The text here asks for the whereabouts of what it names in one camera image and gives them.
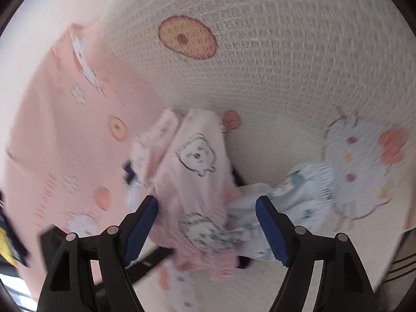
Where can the pink printed pajama pants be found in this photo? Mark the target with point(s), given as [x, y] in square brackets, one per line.
[191, 182]

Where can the yellow plush toy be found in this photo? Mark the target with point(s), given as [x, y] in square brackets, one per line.
[7, 243]

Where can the pink white printed blanket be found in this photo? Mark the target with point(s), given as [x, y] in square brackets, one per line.
[276, 71]

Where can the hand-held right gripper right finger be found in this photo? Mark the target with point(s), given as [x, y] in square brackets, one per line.
[271, 230]

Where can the white blue printed garment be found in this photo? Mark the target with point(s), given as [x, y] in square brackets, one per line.
[299, 195]

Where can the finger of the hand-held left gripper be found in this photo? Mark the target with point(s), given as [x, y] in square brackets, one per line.
[152, 260]

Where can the navy white striped garment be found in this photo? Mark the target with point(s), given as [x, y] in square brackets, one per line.
[14, 234]

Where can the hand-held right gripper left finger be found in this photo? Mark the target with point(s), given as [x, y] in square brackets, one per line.
[143, 227]

